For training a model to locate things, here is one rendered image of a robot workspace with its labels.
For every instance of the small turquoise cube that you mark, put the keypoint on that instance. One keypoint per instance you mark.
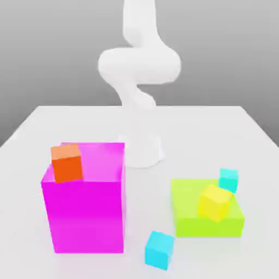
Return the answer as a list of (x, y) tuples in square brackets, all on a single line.
[(228, 179)]

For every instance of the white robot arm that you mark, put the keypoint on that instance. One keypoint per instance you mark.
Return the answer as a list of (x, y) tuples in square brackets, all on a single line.
[(139, 65)]

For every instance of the small orange cube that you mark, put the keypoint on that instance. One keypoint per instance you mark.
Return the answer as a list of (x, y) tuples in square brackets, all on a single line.
[(67, 167)]

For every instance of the small yellow cube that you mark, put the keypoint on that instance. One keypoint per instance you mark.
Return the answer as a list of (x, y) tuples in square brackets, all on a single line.
[(214, 202)]

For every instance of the small cyan cube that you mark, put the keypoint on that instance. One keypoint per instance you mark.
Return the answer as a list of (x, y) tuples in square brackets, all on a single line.
[(159, 250)]

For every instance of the large lime green box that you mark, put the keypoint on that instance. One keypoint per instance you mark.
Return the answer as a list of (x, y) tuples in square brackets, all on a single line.
[(187, 209)]

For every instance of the large magenta box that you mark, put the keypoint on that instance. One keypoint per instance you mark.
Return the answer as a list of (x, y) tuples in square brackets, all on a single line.
[(87, 213)]

